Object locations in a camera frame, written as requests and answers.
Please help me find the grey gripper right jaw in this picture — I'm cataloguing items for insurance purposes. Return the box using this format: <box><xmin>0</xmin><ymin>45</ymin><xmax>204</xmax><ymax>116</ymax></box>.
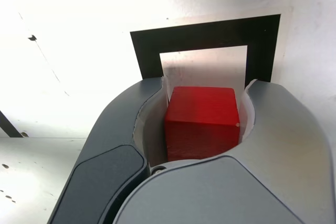
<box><xmin>112</xmin><ymin>78</ymin><xmax>336</xmax><ymax>224</ymax></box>

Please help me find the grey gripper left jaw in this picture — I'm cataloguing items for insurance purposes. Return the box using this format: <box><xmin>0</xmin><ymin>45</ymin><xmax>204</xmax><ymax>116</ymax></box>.
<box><xmin>48</xmin><ymin>76</ymin><xmax>169</xmax><ymax>224</ymax></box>

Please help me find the red cube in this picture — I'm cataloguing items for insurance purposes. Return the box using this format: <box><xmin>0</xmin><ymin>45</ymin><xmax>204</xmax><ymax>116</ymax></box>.
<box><xmin>164</xmin><ymin>86</ymin><xmax>240</xmax><ymax>162</ymax></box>

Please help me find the black tape square outline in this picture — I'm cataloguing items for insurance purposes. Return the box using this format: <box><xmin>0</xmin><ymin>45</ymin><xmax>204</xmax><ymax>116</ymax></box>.
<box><xmin>130</xmin><ymin>13</ymin><xmax>281</xmax><ymax>82</ymax></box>

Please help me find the black tape strip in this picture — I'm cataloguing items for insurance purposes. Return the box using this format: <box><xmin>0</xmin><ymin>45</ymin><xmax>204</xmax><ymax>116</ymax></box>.
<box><xmin>0</xmin><ymin>110</ymin><xmax>23</xmax><ymax>138</ymax></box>

